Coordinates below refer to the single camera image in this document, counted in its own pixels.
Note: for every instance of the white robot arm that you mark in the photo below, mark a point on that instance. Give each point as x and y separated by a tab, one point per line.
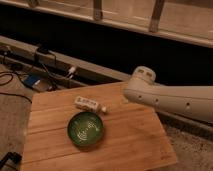
195	102

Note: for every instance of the green ceramic bowl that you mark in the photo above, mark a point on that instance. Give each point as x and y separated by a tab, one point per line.
85	129

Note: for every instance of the white plug connector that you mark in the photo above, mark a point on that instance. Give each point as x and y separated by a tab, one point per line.
72	70

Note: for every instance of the wooden cutting board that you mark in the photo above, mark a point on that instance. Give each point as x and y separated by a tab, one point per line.
128	137

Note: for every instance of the blue box device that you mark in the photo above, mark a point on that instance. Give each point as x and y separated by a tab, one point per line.
37	83

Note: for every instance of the black clamp object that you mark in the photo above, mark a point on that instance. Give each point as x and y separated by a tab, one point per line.
13	156

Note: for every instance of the metal rail frame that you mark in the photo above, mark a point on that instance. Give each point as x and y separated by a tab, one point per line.
55	66

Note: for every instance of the black adapter on rail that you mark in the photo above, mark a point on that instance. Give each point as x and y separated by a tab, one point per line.
43	50

